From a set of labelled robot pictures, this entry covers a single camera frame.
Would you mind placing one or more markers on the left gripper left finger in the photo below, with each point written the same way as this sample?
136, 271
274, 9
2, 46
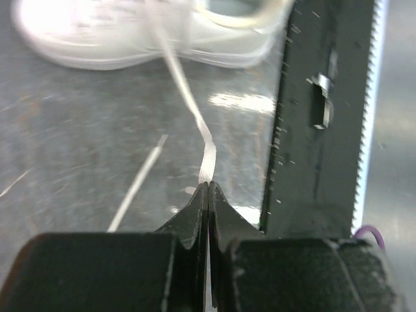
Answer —
164, 270

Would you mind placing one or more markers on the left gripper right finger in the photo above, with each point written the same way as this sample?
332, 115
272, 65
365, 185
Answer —
251, 272

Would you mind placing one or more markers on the white sneaker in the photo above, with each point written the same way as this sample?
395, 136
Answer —
112, 35

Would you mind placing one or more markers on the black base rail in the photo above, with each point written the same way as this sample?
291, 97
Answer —
312, 171

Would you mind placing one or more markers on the slotted cable duct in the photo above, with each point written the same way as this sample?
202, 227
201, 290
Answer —
379, 15

